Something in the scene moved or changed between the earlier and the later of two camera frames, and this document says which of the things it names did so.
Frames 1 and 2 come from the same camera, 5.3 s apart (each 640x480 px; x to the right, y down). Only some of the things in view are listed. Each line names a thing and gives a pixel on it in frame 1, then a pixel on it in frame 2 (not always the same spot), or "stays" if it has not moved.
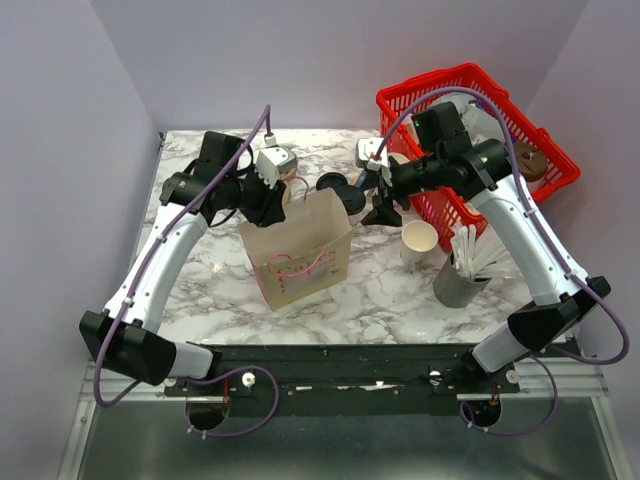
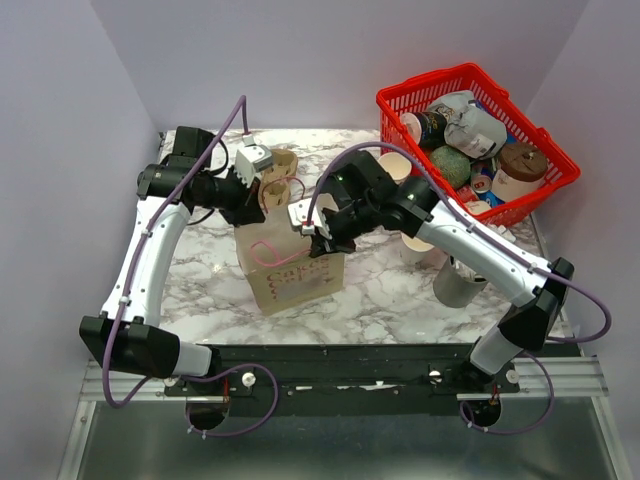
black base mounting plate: [350, 380] stays
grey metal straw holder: [455, 289] stays
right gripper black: [382, 213] -> [321, 244]
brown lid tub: [532, 164] stays
